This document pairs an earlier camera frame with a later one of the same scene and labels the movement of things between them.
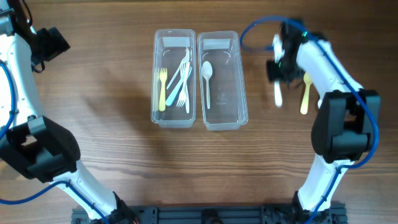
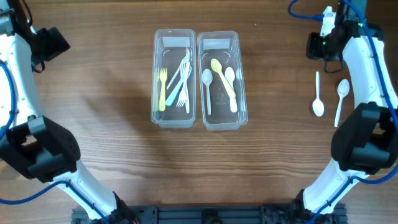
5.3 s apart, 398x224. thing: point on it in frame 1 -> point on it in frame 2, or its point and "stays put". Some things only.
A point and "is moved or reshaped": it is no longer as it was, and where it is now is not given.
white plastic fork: x=186 y=56 stays put
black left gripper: x=53 y=43 stays put
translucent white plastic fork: x=183 y=94 stays put
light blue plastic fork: x=171 y=97 stays put
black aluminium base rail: x=212 y=214 stays put
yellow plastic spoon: x=308 y=79 -> x=216 y=65
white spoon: x=206 y=69 is moved or reshaped
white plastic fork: x=185 y=70 stays put
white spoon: x=278 y=94 -> x=230 y=75
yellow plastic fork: x=163 y=76 stays put
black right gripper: x=286 y=71 -> x=318 y=45
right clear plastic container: x=223 y=101 stays put
